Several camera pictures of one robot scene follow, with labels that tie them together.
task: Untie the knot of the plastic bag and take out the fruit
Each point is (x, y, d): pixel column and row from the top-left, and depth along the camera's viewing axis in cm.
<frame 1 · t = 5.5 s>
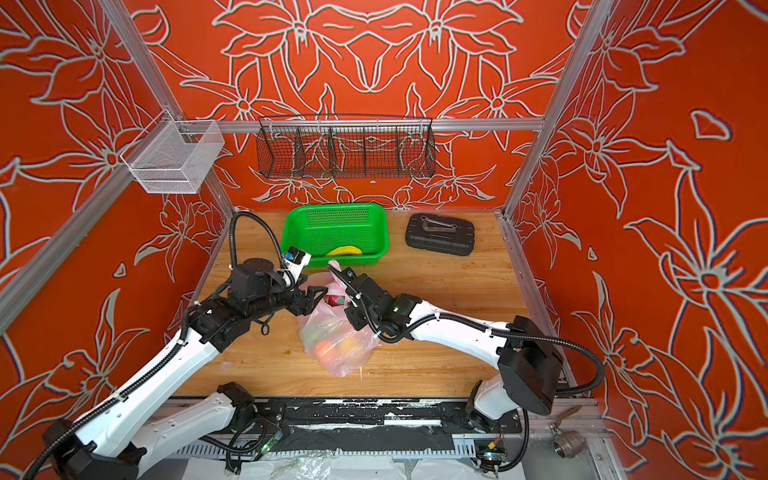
left hand: (315, 280, 72), fingers open
right hand: (346, 304, 79), fingers closed
green plastic basket: (352, 234, 115), on the table
yellow banana: (345, 250, 106), point 4 cm above the table
pink plastic bag: (324, 331, 82), point 8 cm above the table
black plastic tool case: (440, 234, 106), point 7 cm above the table

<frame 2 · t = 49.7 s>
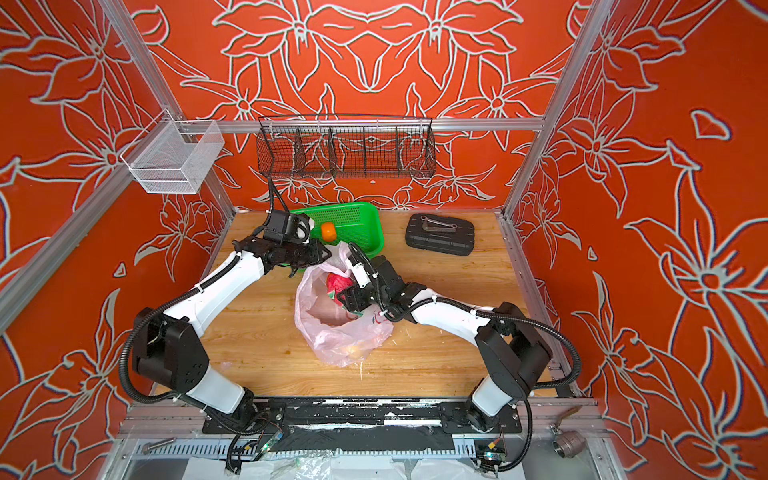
left hand: (327, 250, 84), fingers open
right hand: (341, 290, 82), fingers open
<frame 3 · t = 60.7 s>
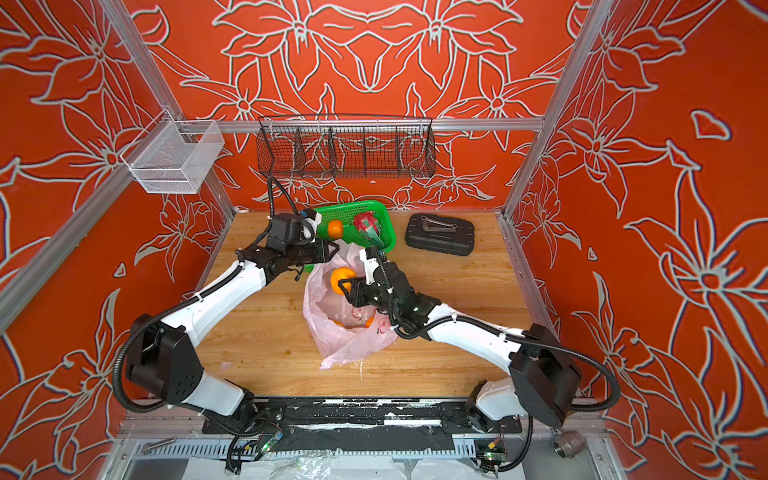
left hand: (334, 244, 83), fingers open
right hand: (337, 283, 75), fingers open
pink plastic bag: (341, 332, 78), point 12 cm above the table
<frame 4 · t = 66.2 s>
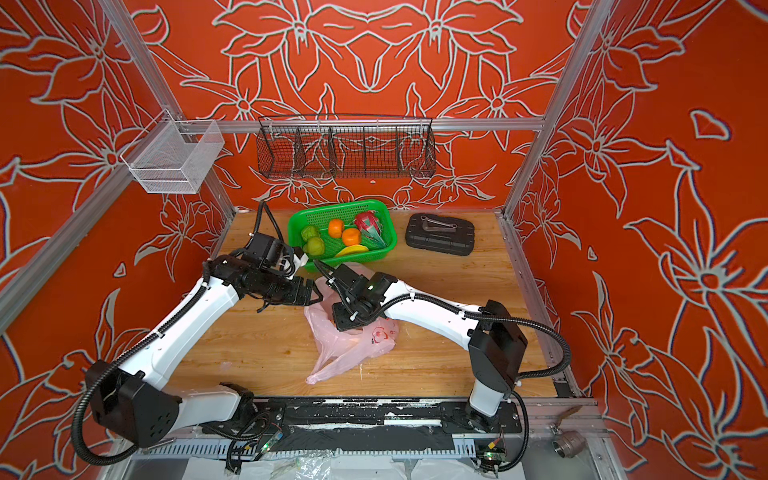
left hand: (309, 294, 76), fingers open
right hand: (332, 324, 77), fingers open
green apple: (314, 246, 103), point 6 cm above the table
orange fruit 2: (351, 236, 108), point 5 cm above the table
